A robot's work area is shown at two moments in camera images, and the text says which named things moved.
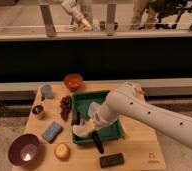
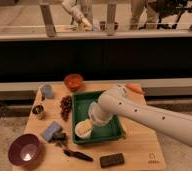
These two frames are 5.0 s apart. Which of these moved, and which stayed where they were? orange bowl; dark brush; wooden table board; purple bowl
Moved: dark brush
Stayed: wooden table board; orange bowl; purple bowl
